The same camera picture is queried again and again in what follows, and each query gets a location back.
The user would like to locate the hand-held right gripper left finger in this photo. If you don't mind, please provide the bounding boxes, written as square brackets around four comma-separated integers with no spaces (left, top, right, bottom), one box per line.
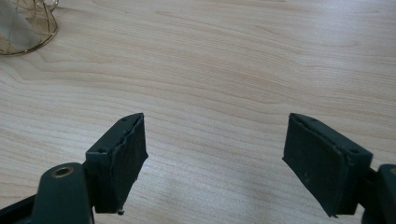
[84,112,149,216]

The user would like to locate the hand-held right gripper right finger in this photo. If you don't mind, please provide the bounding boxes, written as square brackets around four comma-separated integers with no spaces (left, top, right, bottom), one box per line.
[281,112,375,218]

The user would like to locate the amber glass cup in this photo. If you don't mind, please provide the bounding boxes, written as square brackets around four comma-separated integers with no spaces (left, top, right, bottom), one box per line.
[0,0,60,57]

